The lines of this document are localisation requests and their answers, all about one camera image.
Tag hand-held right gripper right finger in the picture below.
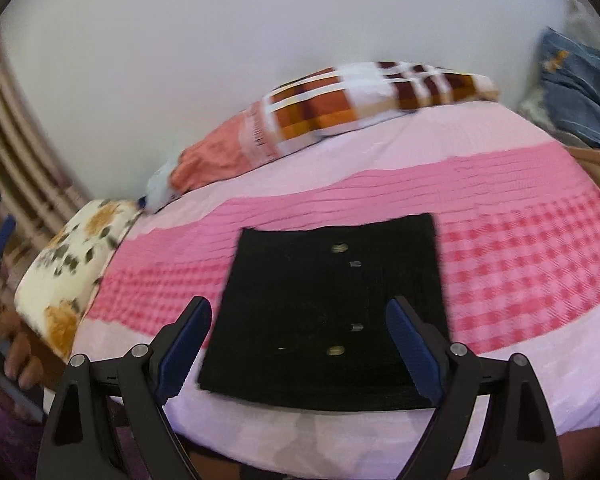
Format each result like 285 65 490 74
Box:
385 296 565 480

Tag purple floor mat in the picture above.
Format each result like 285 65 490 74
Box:
0 400 48 480

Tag blue jeans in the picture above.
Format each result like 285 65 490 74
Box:
536 27 600 152

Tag orange checked patchwork pillow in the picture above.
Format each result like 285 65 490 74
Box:
145 61 501 212

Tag black pants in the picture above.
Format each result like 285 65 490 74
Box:
197 212 452 411

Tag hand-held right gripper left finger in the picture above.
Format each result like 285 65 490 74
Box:
36 296 213 480

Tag person's left hand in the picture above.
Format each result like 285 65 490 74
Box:
0 307 50 392

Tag brown striped curtain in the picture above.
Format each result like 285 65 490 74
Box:
0 25 97 273

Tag white floral pillow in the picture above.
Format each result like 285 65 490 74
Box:
14 198 144 362

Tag pink checked bedsheet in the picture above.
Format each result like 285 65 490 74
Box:
71 100 600 472

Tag beige cloth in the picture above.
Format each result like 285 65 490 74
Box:
564 146 600 197

